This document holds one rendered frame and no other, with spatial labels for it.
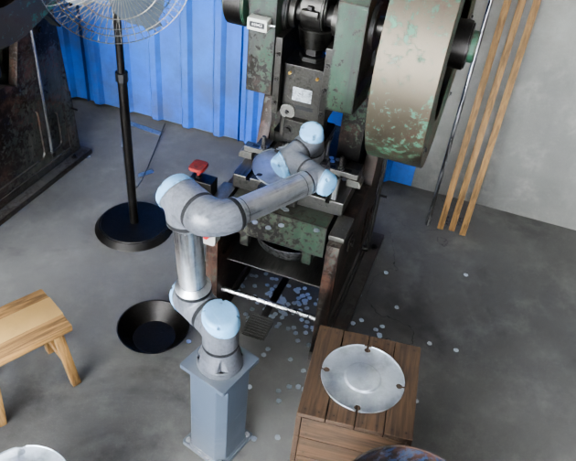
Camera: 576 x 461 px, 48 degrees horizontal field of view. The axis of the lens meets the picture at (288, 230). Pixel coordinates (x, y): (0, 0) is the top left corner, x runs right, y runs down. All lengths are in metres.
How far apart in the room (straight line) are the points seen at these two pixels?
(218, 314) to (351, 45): 0.94
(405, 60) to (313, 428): 1.20
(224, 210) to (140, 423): 1.12
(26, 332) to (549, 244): 2.62
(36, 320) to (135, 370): 0.47
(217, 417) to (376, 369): 0.57
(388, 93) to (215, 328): 0.85
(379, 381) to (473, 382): 0.68
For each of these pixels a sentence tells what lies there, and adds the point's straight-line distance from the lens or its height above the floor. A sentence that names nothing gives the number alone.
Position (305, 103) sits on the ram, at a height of 1.04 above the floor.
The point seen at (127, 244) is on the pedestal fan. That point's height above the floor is 0.03.
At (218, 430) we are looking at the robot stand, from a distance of 2.31.
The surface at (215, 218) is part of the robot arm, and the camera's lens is 1.71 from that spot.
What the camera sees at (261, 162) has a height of 0.78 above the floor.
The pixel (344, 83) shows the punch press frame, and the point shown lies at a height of 1.17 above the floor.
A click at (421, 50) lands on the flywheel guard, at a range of 1.82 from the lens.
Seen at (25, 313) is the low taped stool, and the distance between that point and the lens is 2.56.
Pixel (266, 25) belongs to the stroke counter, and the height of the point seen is 1.32.
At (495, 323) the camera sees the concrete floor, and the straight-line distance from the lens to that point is 3.16.
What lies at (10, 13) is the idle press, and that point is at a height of 1.05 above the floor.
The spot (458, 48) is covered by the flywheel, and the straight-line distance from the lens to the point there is 2.14.
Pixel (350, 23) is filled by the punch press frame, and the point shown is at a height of 1.37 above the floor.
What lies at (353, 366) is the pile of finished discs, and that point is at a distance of 2.32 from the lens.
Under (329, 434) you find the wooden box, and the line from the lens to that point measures 2.24.
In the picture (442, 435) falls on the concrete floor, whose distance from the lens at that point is 2.68.
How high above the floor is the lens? 2.13
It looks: 39 degrees down
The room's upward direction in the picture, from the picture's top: 6 degrees clockwise
